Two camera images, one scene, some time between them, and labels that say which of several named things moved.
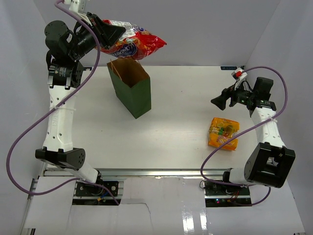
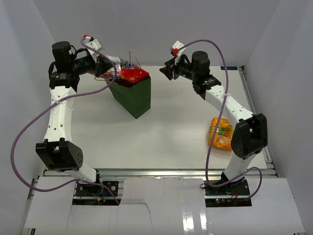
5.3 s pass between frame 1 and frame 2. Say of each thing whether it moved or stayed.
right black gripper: moved
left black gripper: moved
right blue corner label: stayed
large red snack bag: moved
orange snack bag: stayed
